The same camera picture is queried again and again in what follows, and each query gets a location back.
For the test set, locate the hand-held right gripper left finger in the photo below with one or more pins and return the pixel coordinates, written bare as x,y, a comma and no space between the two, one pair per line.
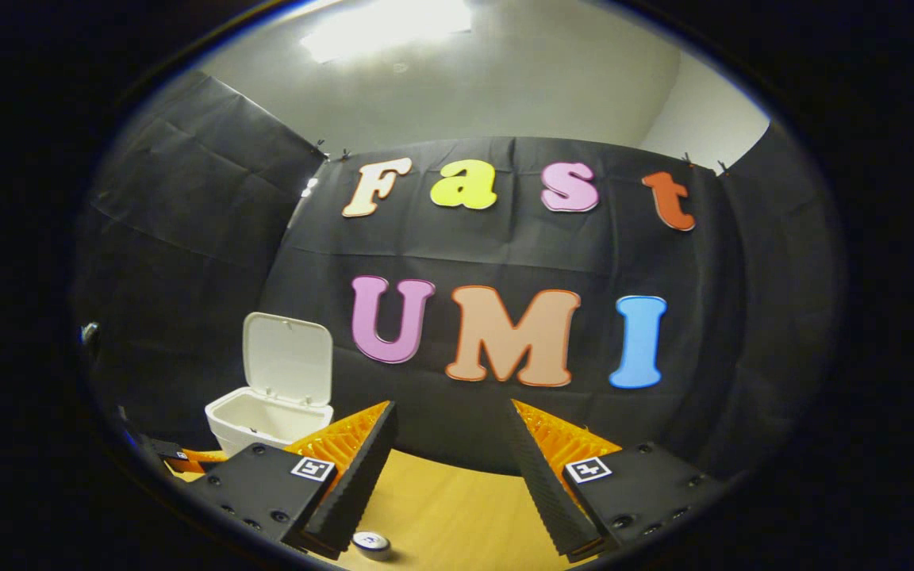
354,484

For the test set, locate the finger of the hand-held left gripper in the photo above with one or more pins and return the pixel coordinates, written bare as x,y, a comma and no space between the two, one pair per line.
203,460

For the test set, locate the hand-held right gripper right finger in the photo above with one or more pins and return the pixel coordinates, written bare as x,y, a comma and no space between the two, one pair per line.
540,484

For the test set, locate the silver pop can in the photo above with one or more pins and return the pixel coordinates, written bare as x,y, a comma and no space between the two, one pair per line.
371,544

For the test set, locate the white desktop garbage bin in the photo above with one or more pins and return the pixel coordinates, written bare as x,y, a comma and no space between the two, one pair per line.
266,424

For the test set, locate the wooden desktop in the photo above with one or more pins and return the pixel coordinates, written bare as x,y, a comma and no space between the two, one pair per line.
457,507

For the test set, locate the black backdrop cloth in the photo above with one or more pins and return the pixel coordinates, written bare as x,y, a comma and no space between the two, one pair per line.
441,246

